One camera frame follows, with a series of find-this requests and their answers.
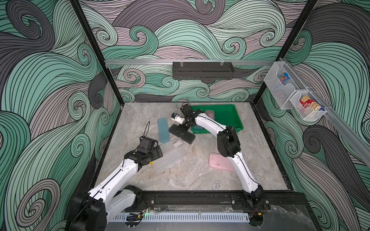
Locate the black pencil case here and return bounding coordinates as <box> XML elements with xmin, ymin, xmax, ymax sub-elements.
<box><xmin>169</xmin><ymin>124</ymin><xmax>196</xmax><ymax>144</ymax></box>

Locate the pink translucent pencil case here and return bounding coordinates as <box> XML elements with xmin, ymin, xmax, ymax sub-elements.
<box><xmin>205</xmin><ymin>110</ymin><xmax>215</xmax><ymax>120</ymax></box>

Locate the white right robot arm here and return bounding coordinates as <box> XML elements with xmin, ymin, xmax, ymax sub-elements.
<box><xmin>169</xmin><ymin>103</ymin><xmax>264</xmax><ymax>210</ymax></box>

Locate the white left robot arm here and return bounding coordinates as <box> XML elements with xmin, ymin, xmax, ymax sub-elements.
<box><xmin>66</xmin><ymin>136</ymin><xmax>163</xmax><ymax>231</ymax></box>

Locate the teal slim pencil case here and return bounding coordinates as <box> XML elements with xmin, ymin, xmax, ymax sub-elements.
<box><xmin>157</xmin><ymin>117</ymin><xmax>170</xmax><ymax>143</ymax></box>

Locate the clear ribbed pencil case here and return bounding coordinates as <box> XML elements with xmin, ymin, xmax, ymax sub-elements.
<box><xmin>152</xmin><ymin>147</ymin><xmax>186</xmax><ymax>171</ymax></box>

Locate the green plastic storage box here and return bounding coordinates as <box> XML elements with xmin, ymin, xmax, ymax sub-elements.
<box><xmin>192</xmin><ymin>105</ymin><xmax>244</xmax><ymax>132</ymax></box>

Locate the pink flat lidded box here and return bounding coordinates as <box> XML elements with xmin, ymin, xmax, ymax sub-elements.
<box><xmin>209</xmin><ymin>153</ymin><xmax>235</xmax><ymax>173</ymax></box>

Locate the red box in bin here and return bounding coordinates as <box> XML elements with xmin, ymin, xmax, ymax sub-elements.
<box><xmin>299</xmin><ymin>95</ymin><xmax>315</xmax><ymax>108</ymax></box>

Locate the blue packet in bin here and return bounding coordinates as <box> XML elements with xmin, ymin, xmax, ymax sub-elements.
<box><xmin>279</xmin><ymin>72</ymin><xmax>291</xmax><ymax>85</ymax></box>

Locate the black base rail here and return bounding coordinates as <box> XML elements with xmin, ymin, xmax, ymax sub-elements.
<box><xmin>126</xmin><ymin>190</ymin><xmax>307</xmax><ymax>212</ymax></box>

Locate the black wall shelf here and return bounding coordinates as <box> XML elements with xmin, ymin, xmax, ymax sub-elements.
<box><xmin>172</xmin><ymin>62</ymin><xmax>235</xmax><ymax>83</ymax></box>

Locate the white slotted cable duct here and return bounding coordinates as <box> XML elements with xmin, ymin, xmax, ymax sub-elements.
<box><xmin>109</xmin><ymin>212</ymin><xmax>250</xmax><ymax>223</ymax></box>

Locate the aluminium wall rail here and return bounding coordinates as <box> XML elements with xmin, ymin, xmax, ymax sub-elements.
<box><xmin>105</xmin><ymin>59</ymin><xmax>275</xmax><ymax>66</ymax></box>

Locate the clear wall bin near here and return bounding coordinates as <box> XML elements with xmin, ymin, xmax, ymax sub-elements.
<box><xmin>290</xmin><ymin>90</ymin><xmax>327</xmax><ymax>122</ymax></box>

